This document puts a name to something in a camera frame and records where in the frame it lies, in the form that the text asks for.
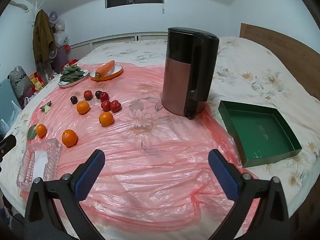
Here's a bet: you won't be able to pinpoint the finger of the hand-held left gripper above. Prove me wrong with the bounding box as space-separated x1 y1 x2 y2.
0 134 17 158

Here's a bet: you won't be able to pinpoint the green shallow box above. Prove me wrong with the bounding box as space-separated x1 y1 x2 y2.
218 100 302 168

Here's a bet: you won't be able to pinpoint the red and yellow boxes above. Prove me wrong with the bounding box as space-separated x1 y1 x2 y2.
29 71 47 92

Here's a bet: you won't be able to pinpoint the brown coat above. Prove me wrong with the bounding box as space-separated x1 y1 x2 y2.
32 9 57 63

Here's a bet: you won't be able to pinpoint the black and copper juicer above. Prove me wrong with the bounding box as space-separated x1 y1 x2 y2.
160 27 220 120

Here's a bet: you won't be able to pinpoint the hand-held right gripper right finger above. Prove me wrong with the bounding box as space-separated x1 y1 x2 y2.
208 149 289 240

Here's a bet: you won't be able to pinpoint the clear plastic bag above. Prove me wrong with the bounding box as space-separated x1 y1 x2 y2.
54 21 70 47

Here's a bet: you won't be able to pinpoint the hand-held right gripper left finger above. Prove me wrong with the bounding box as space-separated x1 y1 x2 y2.
24 149 108 240

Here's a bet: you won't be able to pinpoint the white coat rack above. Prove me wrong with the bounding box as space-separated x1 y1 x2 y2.
30 1 44 30

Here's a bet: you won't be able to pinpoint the pile of leafy greens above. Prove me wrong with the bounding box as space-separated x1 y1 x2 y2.
59 64 86 83

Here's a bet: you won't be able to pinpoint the light blue board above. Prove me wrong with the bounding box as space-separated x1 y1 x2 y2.
0 78 22 110

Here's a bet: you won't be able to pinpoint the purple bin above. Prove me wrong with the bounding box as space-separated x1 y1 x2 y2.
55 45 72 73

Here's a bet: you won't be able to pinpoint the white plate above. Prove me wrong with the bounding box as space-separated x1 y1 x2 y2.
58 69 90 88

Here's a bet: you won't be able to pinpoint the carrot on orange-rimmed plate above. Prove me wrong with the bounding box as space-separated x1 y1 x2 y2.
90 64 124 82

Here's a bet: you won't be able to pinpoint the white plastic bag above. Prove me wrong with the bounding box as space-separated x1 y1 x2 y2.
0 101 22 138

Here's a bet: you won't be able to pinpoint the grey printed bag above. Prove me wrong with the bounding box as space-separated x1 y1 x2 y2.
9 66 32 98

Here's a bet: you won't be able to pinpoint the white pipe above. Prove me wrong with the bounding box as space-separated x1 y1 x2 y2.
9 1 30 13

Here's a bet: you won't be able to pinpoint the pink plastic sheet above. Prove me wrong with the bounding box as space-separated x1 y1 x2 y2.
20 61 260 230

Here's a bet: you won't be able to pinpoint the wooden headboard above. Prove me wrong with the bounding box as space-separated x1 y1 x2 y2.
239 23 320 98

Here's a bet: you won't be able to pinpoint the clear glass tray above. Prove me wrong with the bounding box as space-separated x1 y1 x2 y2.
16 138 62 188

